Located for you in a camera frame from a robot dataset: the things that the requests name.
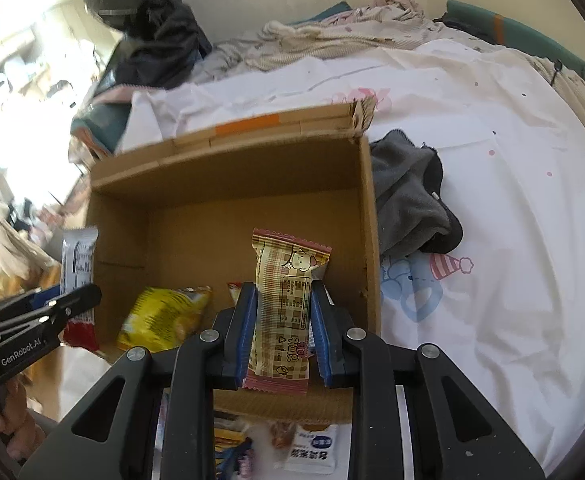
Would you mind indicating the white printed bed sheet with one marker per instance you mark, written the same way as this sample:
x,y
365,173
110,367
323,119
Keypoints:
x,y
497,185

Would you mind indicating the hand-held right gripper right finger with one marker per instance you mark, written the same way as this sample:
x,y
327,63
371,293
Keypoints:
x,y
321,332

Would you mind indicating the small white snack packet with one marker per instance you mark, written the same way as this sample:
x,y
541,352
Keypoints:
x,y
312,452

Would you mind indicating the small snack packets pile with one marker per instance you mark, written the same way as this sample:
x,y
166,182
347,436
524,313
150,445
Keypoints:
x,y
230,447

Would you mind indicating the dark grey cloth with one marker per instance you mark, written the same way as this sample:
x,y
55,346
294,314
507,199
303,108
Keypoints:
x,y
407,195

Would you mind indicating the plaid beige snack packet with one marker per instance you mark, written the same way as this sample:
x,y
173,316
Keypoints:
x,y
282,300

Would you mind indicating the brown cardboard box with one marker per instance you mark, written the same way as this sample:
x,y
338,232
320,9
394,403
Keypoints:
x,y
222,200

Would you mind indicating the crumpled beige striped blanket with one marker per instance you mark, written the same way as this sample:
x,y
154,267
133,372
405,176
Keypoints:
x,y
322,40

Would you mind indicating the black plastic bag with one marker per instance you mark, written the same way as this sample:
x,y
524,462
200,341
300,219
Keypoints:
x,y
147,20

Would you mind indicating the orange clear snack packet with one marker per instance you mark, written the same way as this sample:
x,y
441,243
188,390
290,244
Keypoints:
x,y
280,435

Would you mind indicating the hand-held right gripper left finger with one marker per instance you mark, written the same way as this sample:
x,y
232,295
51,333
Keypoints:
x,y
245,332

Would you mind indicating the teal folded cloth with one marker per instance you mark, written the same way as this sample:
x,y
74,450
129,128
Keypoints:
x,y
322,12

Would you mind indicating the pink crumpled cloth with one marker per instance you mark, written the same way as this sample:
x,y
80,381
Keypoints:
x,y
397,2

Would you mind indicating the white red-end snack packet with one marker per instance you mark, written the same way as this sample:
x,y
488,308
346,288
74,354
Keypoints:
x,y
78,260

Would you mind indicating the yellow snack bag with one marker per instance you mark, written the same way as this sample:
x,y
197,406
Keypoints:
x,y
165,317

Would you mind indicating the wooden chair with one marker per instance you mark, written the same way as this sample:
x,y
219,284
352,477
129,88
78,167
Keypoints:
x,y
2,270

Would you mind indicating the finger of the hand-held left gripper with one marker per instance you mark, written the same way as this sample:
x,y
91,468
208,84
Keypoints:
x,y
72,305
47,292

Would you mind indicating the teal mat with orange stripe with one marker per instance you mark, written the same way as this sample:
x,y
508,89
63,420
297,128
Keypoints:
x,y
522,35

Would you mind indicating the person's left hand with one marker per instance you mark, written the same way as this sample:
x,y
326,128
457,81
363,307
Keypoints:
x,y
22,420

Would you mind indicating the teal cushion with orange edge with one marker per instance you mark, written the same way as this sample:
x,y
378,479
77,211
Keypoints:
x,y
100,120

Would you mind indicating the small orange snack packet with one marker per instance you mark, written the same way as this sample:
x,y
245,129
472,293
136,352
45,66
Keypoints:
x,y
234,292

